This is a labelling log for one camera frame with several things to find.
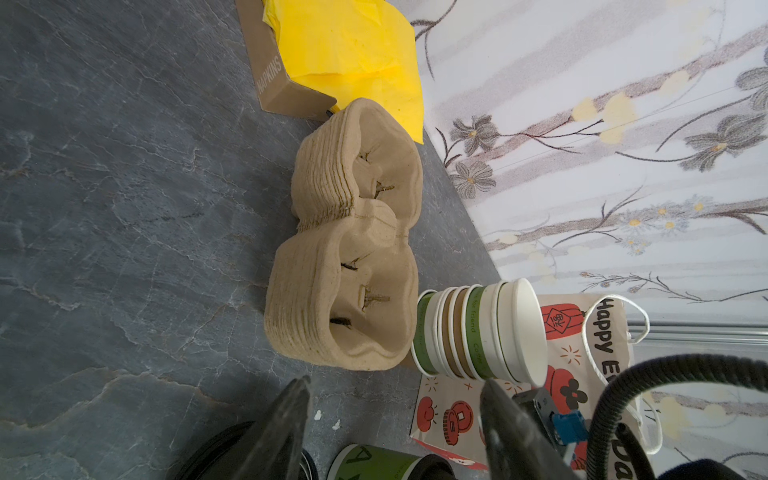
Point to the yellow napkin stack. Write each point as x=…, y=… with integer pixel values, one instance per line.
x=350, y=50

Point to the black plastic cup lid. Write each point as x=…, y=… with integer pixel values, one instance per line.
x=431, y=467

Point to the stack of black cup lids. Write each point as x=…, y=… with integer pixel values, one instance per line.
x=252, y=451

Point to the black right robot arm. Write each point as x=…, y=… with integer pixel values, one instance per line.
x=683, y=408

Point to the stack of pulp cup carriers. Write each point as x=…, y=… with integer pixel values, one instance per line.
x=343, y=290

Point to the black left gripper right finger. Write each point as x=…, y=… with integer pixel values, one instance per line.
x=515, y=448

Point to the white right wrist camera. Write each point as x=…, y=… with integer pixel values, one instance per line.
x=564, y=431

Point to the stack of paper cups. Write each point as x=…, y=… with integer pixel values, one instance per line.
x=481, y=332

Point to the green paper coffee cup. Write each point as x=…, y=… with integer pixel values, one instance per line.
x=366, y=462

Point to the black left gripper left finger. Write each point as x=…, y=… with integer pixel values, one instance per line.
x=291, y=405

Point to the brown cardboard napkin box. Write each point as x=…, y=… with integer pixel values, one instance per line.
x=276, y=91

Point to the red white paper gift bag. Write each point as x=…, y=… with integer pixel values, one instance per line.
x=566, y=347

